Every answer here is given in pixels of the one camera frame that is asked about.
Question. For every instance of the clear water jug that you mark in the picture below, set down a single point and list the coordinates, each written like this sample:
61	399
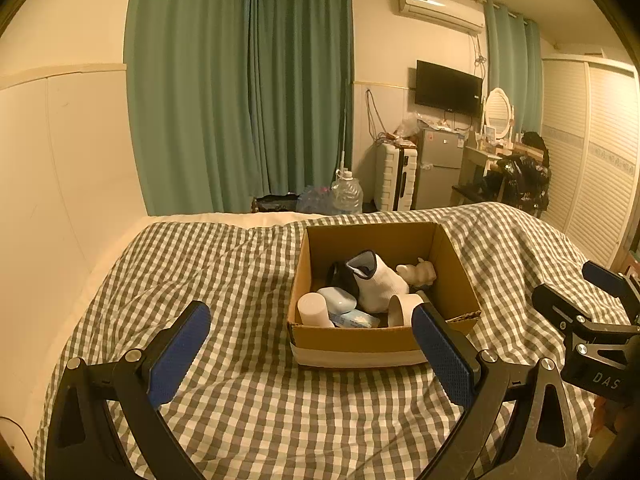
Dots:
346	196

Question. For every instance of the green checkered blanket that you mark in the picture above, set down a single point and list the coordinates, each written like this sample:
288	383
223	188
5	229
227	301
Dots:
210	270

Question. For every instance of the white sock with grey cuff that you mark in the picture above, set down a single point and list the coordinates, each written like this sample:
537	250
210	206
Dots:
380	280

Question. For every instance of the small grey fridge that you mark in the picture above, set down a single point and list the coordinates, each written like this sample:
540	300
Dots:
440	170

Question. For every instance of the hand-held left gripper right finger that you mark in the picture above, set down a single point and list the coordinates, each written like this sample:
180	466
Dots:
442	355

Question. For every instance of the white plastic bottle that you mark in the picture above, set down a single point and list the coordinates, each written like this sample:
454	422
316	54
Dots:
314	310

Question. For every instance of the crumpled plastic bag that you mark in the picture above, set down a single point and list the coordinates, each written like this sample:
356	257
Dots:
409	125

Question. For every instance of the thin white pole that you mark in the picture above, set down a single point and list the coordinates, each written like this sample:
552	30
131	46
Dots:
344	130

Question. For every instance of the small white figurine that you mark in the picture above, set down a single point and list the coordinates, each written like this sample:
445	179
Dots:
417	272

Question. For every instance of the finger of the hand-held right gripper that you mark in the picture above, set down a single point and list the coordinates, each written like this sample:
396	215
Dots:
560	307
607	277

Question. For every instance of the blue tissue packet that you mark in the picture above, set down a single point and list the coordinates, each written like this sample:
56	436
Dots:
356	319

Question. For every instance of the clear bag of bottles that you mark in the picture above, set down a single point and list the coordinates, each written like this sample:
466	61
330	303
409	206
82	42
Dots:
315	199

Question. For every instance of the white tape roll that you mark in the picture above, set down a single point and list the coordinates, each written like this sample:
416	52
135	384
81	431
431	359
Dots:
402	307

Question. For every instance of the brown cardboard box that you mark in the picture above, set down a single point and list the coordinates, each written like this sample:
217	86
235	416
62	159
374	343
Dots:
360	347

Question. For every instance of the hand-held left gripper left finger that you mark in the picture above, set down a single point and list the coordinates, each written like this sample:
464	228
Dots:
180	355

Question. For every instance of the white air conditioner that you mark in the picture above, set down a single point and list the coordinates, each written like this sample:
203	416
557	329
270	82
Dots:
435	7

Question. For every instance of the white dressing table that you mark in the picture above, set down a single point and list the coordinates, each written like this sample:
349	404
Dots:
475	157

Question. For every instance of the green curtain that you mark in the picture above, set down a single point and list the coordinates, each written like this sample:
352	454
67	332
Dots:
515	60
300	85
190	85

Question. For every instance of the white suitcase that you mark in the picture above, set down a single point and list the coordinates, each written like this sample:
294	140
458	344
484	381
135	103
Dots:
390	180

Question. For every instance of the black sunglasses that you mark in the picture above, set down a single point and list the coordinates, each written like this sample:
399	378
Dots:
342	280

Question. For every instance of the white oval mirror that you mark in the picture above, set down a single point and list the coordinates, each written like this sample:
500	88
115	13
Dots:
499	109

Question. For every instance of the black wall television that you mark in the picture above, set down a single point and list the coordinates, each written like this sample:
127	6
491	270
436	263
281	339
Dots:
447	87

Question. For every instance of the black clothing pile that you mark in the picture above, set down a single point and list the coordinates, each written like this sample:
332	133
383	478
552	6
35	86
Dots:
525	175

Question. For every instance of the black floor bag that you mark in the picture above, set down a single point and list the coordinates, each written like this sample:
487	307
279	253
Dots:
275	203

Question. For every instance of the light blue case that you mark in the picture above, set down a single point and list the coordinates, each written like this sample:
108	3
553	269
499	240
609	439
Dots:
337	297

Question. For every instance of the white louvered wardrobe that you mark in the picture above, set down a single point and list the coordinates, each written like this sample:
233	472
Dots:
595	160

